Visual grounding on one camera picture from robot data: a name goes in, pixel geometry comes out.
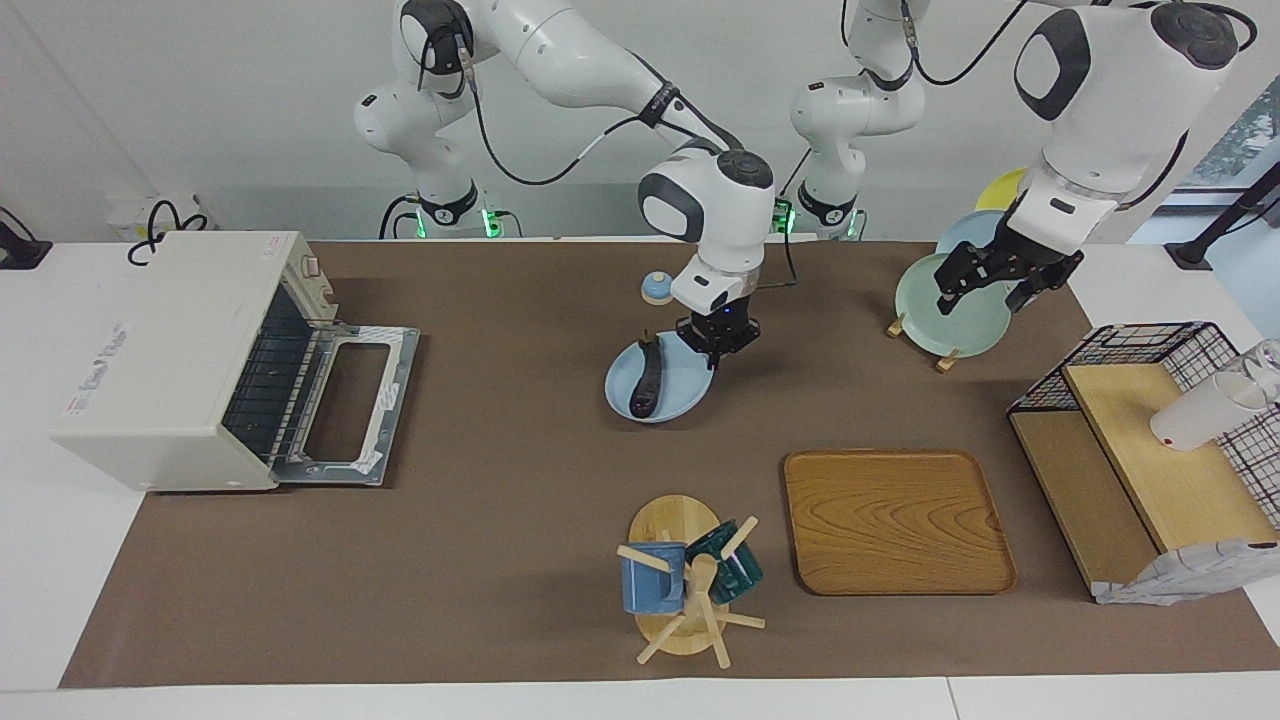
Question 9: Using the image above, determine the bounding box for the wooden shelf with wire mesh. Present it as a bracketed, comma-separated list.
[1008, 322, 1280, 606]

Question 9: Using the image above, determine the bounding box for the wooden mug tree stand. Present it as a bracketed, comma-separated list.
[617, 495, 766, 669]

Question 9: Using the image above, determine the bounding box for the wooden plate rack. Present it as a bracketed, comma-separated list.
[887, 313, 963, 373]

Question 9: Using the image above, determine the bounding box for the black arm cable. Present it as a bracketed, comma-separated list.
[415, 20, 801, 289]
[838, 0, 1031, 87]

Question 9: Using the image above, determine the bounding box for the white patterned cloth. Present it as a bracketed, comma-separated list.
[1095, 540, 1280, 606]

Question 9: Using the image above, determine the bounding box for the white cup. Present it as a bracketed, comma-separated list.
[1150, 370, 1271, 452]

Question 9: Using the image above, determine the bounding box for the black coiled power cable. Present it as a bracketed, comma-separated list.
[127, 200, 213, 267]

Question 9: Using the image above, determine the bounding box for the dark green mug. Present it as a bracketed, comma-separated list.
[685, 520, 764, 605]

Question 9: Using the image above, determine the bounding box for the glass oven door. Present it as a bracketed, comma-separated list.
[268, 322, 421, 488]

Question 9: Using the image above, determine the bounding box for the brown table mat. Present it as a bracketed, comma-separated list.
[60, 240, 1280, 689]

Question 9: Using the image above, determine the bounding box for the white power strip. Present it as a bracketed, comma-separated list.
[108, 195, 219, 243]

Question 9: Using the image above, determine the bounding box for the blue mug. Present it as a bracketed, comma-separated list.
[620, 542, 689, 615]

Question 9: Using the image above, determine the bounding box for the pale green plate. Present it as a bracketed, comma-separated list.
[895, 253, 1013, 358]

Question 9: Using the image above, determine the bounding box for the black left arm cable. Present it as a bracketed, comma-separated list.
[838, 0, 1031, 87]

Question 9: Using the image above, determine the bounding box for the white toaster oven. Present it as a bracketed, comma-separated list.
[52, 232, 421, 493]

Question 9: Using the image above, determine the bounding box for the dark purple eggplant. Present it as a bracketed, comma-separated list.
[630, 330, 667, 420]

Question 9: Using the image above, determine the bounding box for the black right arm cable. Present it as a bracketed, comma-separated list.
[415, 20, 801, 289]

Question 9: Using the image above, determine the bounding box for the light blue serving plate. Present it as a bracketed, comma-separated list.
[604, 335, 718, 424]

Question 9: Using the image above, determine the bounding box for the black stand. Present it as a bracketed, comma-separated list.
[1165, 160, 1280, 271]

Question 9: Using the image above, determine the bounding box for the yellow plate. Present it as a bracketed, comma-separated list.
[975, 168, 1033, 214]

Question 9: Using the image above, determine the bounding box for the wooden tray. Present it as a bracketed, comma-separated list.
[783, 450, 1018, 597]

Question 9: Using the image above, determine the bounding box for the clear glass cup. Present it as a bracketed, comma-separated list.
[1245, 340, 1280, 401]

